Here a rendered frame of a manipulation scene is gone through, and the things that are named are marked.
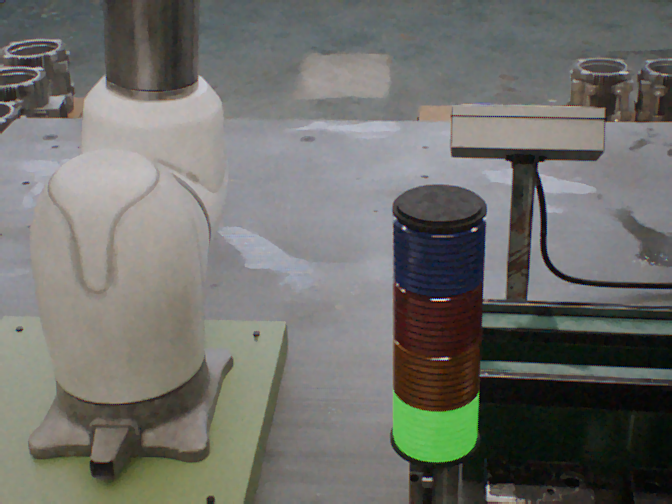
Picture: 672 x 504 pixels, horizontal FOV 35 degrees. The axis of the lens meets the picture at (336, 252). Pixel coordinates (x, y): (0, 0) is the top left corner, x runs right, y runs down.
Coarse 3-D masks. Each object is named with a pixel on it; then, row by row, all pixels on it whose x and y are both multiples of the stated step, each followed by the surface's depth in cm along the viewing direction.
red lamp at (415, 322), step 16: (400, 288) 70; (480, 288) 70; (400, 304) 70; (416, 304) 69; (432, 304) 69; (448, 304) 69; (464, 304) 69; (480, 304) 70; (400, 320) 71; (416, 320) 70; (432, 320) 69; (448, 320) 69; (464, 320) 70; (480, 320) 72; (400, 336) 71; (416, 336) 70; (432, 336) 70; (448, 336) 70; (464, 336) 70; (480, 336) 72; (416, 352) 71; (432, 352) 70; (448, 352) 70
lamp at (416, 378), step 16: (400, 352) 72; (464, 352) 71; (480, 352) 73; (400, 368) 73; (416, 368) 71; (432, 368) 71; (448, 368) 71; (464, 368) 71; (400, 384) 73; (416, 384) 72; (432, 384) 71; (448, 384) 71; (464, 384) 72; (416, 400) 73; (432, 400) 72; (448, 400) 72; (464, 400) 73
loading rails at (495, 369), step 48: (528, 336) 111; (576, 336) 110; (624, 336) 109; (480, 384) 102; (528, 384) 101; (576, 384) 101; (624, 384) 100; (480, 432) 105; (528, 432) 104; (576, 432) 103; (624, 432) 103; (480, 480) 108
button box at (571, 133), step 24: (456, 120) 121; (480, 120) 121; (504, 120) 120; (528, 120) 120; (552, 120) 120; (576, 120) 119; (600, 120) 119; (456, 144) 121; (480, 144) 120; (504, 144) 120; (528, 144) 120; (552, 144) 119; (576, 144) 119; (600, 144) 119
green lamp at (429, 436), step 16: (400, 400) 74; (400, 416) 74; (416, 416) 73; (432, 416) 73; (448, 416) 73; (464, 416) 73; (400, 432) 75; (416, 432) 74; (432, 432) 73; (448, 432) 73; (464, 432) 74; (400, 448) 76; (416, 448) 74; (432, 448) 74; (448, 448) 74; (464, 448) 75
